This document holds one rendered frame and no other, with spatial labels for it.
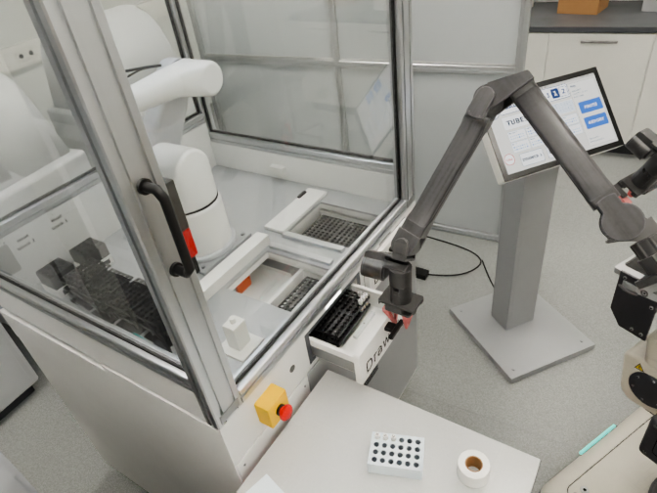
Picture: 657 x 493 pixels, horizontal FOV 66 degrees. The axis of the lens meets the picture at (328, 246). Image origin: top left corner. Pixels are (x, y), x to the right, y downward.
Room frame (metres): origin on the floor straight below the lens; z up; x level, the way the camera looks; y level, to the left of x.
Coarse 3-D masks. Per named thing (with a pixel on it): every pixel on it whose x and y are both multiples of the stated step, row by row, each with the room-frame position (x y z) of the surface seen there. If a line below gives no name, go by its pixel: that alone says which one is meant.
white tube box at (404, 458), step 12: (372, 432) 0.71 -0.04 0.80; (372, 444) 0.68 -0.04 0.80; (384, 444) 0.68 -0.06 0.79; (396, 444) 0.67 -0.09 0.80; (408, 444) 0.66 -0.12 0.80; (420, 444) 0.66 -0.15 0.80; (372, 456) 0.65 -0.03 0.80; (384, 456) 0.64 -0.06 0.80; (396, 456) 0.64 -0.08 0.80; (408, 456) 0.64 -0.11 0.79; (420, 456) 0.63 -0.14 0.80; (372, 468) 0.63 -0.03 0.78; (384, 468) 0.62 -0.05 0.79; (396, 468) 0.61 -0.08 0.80; (408, 468) 0.61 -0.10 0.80; (420, 468) 0.60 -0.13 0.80
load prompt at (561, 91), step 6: (564, 84) 1.76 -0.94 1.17; (546, 90) 1.73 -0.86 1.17; (552, 90) 1.73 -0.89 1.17; (558, 90) 1.74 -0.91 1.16; (564, 90) 1.74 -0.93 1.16; (546, 96) 1.72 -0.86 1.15; (552, 96) 1.72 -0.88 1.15; (558, 96) 1.72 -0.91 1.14; (564, 96) 1.72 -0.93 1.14; (570, 96) 1.73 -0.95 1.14; (510, 108) 1.67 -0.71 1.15; (516, 108) 1.67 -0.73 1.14
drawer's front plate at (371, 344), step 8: (392, 312) 0.98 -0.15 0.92; (384, 320) 0.94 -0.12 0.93; (376, 328) 0.92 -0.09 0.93; (368, 336) 0.89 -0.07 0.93; (376, 336) 0.91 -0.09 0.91; (384, 336) 0.94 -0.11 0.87; (368, 344) 0.87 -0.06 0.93; (376, 344) 0.90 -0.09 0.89; (360, 352) 0.85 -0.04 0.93; (368, 352) 0.87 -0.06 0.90; (376, 352) 0.90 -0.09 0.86; (360, 360) 0.84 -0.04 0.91; (368, 360) 0.86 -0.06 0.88; (376, 360) 0.90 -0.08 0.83; (360, 368) 0.83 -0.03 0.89; (368, 368) 0.86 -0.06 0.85; (360, 376) 0.83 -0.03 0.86; (368, 376) 0.86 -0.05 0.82
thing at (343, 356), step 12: (348, 288) 1.15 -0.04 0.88; (360, 288) 1.13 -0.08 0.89; (372, 300) 1.10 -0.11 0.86; (360, 324) 1.04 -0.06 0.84; (372, 324) 1.03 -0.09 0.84; (312, 336) 1.01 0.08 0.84; (348, 336) 0.99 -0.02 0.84; (360, 336) 0.99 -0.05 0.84; (312, 348) 0.94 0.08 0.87; (324, 348) 0.92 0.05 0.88; (336, 348) 0.90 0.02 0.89; (348, 348) 0.95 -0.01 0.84; (336, 360) 0.89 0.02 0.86; (348, 360) 0.87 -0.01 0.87
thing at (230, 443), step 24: (384, 240) 1.30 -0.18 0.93; (24, 336) 1.20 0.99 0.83; (48, 336) 1.09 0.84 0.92; (72, 360) 1.03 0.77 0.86; (96, 360) 0.97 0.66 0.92; (288, 360) 0.87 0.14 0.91; (312, 360) 0.94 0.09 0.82; (120, 384) 0.89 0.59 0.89; (264, 384) 0.79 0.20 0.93; (288, 384) 0.85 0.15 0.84; (144, 408) 0.86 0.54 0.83; (168, 408) 0.78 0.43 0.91; (240, 408) 0.72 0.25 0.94; (192, 432) 0.74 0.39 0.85; (216, 432) 0.68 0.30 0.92; (240, 432) 0.71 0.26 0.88; (240, 456) 0.69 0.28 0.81
